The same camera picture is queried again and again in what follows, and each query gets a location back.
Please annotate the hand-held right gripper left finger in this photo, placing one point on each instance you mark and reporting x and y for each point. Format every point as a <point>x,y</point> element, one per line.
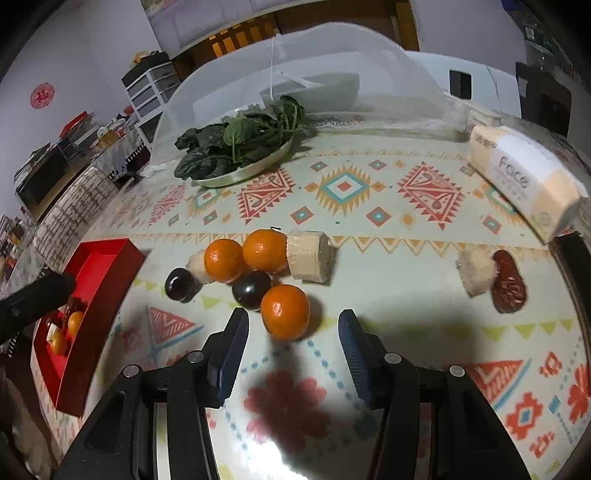
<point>233,355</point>

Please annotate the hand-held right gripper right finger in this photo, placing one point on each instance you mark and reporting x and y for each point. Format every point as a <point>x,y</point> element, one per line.
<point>355,357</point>

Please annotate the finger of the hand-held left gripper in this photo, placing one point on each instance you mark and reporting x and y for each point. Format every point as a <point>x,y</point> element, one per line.
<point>41,293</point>

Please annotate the red date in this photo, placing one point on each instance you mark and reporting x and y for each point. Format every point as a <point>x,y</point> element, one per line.
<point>74,304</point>
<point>508,284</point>

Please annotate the large yellowish citrus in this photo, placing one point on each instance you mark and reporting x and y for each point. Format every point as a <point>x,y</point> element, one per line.
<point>57,345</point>

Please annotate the red box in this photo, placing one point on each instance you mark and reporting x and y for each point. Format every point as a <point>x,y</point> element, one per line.
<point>106,277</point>

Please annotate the person's left forearm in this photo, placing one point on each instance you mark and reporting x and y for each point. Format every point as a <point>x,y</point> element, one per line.
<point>27,438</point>

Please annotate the dark plum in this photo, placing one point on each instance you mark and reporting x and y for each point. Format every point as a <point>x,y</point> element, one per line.
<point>181,284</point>
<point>249,288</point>

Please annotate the patterned fabric chair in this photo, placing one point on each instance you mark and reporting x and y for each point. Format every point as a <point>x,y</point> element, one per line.
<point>78,198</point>

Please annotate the orange with black stem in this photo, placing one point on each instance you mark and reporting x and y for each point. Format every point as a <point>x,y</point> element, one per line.
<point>264,249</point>

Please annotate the beige yam chunk behind tangerine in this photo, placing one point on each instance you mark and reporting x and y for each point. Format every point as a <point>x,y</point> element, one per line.
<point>307,256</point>

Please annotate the cluttered side table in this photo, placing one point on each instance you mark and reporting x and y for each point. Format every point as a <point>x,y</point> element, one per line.
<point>92,138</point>

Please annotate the metal plate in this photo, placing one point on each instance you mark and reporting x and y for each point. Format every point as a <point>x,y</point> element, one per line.
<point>249,170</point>

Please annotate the plate of spinach leaves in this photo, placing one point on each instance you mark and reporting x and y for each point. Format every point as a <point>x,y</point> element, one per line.
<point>217,143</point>

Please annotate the white plastic drawer unit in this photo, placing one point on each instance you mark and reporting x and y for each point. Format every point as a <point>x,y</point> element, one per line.
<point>147,92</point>

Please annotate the black object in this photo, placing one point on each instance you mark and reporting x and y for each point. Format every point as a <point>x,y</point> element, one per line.
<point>575,277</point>

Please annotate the tissue pack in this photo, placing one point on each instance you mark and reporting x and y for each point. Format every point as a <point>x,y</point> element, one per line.
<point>517,175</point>

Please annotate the small yellow object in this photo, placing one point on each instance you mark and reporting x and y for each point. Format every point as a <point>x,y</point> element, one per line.
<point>143,56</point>

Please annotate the white appliance with dark window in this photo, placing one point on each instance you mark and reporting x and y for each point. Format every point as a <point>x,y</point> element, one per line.
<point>489,87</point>

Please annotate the white mesh food cover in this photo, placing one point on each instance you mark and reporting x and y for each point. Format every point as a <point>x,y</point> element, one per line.
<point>323,50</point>

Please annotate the dark brown cabinet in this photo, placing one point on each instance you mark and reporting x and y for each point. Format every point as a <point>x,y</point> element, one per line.
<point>545,101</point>

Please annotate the red round wall decoration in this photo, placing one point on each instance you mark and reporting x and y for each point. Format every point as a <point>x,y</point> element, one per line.
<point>41,96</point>

